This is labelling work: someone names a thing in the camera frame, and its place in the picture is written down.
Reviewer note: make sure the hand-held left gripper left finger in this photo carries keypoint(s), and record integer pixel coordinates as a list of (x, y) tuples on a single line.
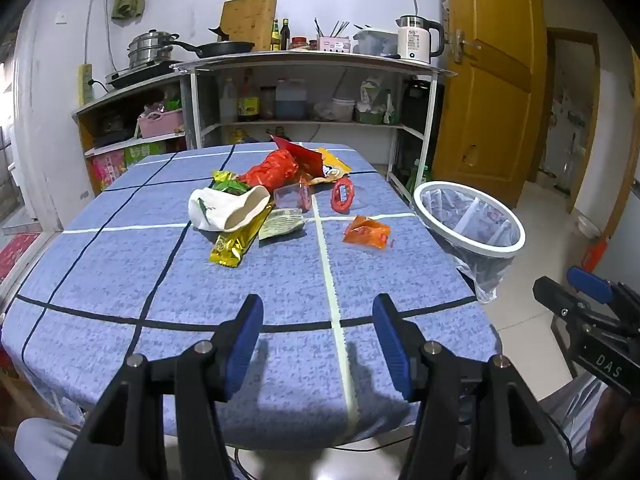
[(245, 347)]

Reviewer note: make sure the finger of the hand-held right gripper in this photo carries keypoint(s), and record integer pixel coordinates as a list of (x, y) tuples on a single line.
[(587, 280), (555, 296)]

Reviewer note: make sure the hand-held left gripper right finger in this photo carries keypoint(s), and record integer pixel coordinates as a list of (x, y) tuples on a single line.
[(392, 347)]

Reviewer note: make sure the gold snack wrapper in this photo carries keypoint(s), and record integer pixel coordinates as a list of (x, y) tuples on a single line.
[(232, 247)]

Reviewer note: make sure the white trash bin clear liner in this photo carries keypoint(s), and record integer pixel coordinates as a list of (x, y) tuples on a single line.
[(470, 225)]

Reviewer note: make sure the orange snack packet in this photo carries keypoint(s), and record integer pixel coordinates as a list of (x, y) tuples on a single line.
[(367, 232)]

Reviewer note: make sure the green white barcode wrapper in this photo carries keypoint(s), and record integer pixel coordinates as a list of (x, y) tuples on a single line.
[(281, 223)]

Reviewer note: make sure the white bag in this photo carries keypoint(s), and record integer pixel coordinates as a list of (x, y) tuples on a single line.
[(220, 210)]

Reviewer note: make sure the clear plastic box red label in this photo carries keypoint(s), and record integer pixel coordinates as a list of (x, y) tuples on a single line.
[(290, 196)]

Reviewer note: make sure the red plastic bag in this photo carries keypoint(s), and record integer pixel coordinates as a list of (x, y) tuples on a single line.
[(270, 170)]

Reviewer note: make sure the yellow chip bag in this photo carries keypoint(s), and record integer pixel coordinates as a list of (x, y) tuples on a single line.
[(332, 167)]

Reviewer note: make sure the red paper packet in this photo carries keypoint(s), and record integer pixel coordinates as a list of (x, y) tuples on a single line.
[(302, 157)]

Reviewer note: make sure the person's right hand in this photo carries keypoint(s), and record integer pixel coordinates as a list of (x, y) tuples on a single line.
[(617, 430)]

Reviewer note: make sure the person's right leg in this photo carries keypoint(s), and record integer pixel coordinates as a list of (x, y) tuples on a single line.
[(570, 410)]

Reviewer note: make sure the person's leg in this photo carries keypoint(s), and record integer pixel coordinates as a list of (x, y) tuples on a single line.
[(570, 410), (45, 450)]

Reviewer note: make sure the blue checked tablecloth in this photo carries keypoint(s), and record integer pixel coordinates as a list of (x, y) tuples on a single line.
[(150, 270)]

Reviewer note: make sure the yellow green snack packet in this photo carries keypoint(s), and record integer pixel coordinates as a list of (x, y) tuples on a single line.
[(227, 182)]

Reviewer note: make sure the green plastic bottle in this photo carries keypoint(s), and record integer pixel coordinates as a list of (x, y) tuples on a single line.
[(417, 177)]

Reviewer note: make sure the yellow label oil bottle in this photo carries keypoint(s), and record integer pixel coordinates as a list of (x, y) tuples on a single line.
[(242, 136)]

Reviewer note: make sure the green carton box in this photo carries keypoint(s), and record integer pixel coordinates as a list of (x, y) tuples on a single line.
[(145, 154)]

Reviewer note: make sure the yellow wooden door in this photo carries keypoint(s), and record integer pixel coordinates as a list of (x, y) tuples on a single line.
[(490, 85)]

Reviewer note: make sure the pink carton box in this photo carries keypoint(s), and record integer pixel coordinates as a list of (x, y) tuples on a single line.
[(107, 170)]

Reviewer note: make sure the person's left leg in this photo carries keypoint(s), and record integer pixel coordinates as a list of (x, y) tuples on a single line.
[(45, 450)]

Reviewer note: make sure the black thermos flask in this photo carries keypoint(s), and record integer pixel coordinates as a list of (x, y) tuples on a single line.
[(416, 105)]

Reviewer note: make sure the pink plastic basket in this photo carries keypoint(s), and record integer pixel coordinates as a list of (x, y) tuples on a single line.
[(161, 124)]

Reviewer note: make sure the white plastic tub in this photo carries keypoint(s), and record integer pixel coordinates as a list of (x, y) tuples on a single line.
[(343, 110)]

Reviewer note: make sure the soy sauce bottle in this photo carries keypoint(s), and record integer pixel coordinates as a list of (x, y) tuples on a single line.
[(248, 102)]

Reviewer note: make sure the green white packet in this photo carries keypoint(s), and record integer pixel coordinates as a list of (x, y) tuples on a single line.
[(377, 102)]

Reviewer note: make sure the white plastic bottle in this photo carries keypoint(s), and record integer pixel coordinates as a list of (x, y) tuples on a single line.
[(228, 102)]

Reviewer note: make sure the red floor mat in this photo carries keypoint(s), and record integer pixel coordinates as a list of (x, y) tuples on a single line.
[(17, 255)]

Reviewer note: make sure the blue plastic jug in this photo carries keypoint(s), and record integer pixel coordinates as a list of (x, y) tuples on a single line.
[(291, 101)]

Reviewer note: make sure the wooden shelf unit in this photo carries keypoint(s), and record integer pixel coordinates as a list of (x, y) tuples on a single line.
[(100, 105)]

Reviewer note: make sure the white electric kettle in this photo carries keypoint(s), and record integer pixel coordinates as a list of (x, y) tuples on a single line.
[(414, 40)]

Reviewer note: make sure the metal shelf unit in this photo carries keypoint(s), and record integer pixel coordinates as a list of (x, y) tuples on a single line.
[(310, 62)]

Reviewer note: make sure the black induction cooker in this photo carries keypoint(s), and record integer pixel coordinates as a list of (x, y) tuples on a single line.
[(135, 76)]

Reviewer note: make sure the black frying pan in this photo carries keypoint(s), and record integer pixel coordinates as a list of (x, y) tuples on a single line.
[(225, 48)]

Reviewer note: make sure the clear plastic container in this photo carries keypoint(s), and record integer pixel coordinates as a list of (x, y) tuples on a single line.
[(375, 42)]

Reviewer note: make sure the yellowed power strip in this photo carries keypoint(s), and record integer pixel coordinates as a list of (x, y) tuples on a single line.
[(86, 85)]

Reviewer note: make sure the red lid jar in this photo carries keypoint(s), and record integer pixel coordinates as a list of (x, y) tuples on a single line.
[(299, 43)]

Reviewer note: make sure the pink chopstick holder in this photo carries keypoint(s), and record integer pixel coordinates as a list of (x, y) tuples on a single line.
[(334, 44)]

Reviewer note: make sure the green glass bottle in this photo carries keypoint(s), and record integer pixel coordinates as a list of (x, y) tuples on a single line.
[(275, 37)]

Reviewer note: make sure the dark glass bottle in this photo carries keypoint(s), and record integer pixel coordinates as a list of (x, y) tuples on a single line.
[(285, 36)]

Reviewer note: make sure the steel steamer pot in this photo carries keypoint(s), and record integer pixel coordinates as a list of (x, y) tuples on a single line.
[(150, 47)]

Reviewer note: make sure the wooden cutting board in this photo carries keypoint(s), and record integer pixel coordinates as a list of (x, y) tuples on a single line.
[(250, 20)]

